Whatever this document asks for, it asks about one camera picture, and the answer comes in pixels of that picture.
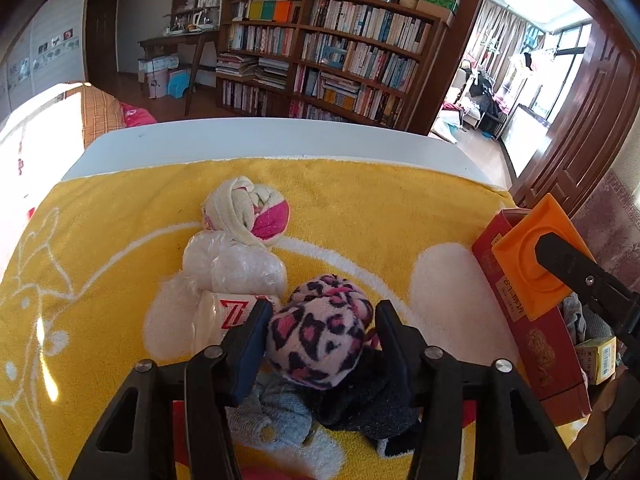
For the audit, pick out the carved brown wooden door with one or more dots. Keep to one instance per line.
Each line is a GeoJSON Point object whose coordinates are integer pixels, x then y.
{"type": "Point", "coordinates": [585, 120]}

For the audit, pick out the cream and pink sock ball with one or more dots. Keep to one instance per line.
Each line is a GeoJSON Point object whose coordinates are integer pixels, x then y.
{"type": "Point", "coordinates": [245, 210]}

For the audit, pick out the white packet red print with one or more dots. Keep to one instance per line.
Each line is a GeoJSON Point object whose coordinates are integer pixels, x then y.
{"type": "Point", "coordinates": [215, 315]}

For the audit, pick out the blue plastic stool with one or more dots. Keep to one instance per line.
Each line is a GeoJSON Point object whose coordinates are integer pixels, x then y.
{"type": "Point", "coordinates": [180, 82]}

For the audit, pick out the rows of shelved books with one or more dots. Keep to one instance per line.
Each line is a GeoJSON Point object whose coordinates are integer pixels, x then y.
{"type": "Point", "coordinates": [350, 60]}

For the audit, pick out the wooden desk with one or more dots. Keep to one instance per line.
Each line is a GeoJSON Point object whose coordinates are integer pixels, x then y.
{"type": "Point", "coordinates": [170, 42]}

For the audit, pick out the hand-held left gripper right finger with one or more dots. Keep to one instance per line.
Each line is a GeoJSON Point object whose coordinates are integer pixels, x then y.
{"type": "Point", "coordinates": [395, 355]}

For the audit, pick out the red metal tin container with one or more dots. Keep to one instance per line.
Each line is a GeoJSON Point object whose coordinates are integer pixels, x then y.
{"type": "Point", "coordinates": [530, 340]}

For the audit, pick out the black glitter sock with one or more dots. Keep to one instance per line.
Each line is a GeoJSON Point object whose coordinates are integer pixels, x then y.
{"type": "Point", "coordinates": [360, 400]}

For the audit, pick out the white and pink bin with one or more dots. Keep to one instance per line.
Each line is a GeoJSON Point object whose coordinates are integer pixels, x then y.
{"type": "Point", "coordinates": [159, 84]}

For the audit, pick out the dark wooden room door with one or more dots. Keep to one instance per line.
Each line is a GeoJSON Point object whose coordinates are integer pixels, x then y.
{"type": "Point", "coordinates": [102, 35]}

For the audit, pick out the leopard print sock ball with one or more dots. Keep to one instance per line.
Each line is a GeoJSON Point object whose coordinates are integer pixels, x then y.
{"type": "Point", "coordinates": [315, 335]}

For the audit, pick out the white sliding door wardrobe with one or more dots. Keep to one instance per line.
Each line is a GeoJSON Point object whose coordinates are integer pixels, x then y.
{"type": "Point", "coordinates": [35, 60]}

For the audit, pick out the orange plastic mount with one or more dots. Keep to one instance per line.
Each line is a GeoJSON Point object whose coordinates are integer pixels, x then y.
{"type": "Point", "coordinates": [525, 265]}

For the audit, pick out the wooden bookshelf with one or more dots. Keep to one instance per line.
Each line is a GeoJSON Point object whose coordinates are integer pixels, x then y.
{"type": "Point", "coordinates": [330, 55]}

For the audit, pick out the small wooden desktop shelf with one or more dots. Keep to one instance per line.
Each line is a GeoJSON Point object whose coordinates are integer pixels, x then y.
{"type": "Point", "coordinates": [197, 5]}

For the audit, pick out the orange plaid pillow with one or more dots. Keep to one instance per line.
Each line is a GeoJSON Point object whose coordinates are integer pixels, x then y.
{"type": "Point", "coordinates": [102, 115]}

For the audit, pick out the pink cushion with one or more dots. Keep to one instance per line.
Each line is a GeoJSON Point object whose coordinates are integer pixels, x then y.
{"type": "Point", "coordinates": [137, 115]}

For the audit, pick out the white storage box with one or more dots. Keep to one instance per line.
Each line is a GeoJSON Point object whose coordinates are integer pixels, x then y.
{"type": "Point", "coordinates": [160, 65]}

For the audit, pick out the small yellow carton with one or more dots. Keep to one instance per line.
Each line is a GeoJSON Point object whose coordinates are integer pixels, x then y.
{"type": "Point", "coordinates": [597, 360]}

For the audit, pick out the clothes rack with clothes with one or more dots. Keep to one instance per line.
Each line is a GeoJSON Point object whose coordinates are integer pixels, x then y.
{"type": "Point", "coordinates": [482, 95]}

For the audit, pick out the light grey knit sock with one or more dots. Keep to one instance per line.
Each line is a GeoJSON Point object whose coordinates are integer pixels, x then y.
{"type": "Point", "coordinates": [280, 410]}

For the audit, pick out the grey glove black fingertips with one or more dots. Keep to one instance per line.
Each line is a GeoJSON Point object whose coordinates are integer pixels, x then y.
{"type": "Point", "coordinates": [582, 315]}

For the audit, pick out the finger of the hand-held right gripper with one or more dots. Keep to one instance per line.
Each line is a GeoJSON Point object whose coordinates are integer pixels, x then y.
{"type": "Point", "coordinates": [570, 260]}

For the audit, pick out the white plastic bag bundle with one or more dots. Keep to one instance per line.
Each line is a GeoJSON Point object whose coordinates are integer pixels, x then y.
{"type": "Point", "coordinates": [230, 265]}

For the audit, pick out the yellow white patterned towel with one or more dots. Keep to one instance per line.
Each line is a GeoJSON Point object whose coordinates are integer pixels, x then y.
{"type": "Point", "coordinates": [100, 260]}

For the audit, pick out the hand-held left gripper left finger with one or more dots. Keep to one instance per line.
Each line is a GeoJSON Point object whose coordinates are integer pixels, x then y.
{"type": "Point", "coordinates": [250, 345]}

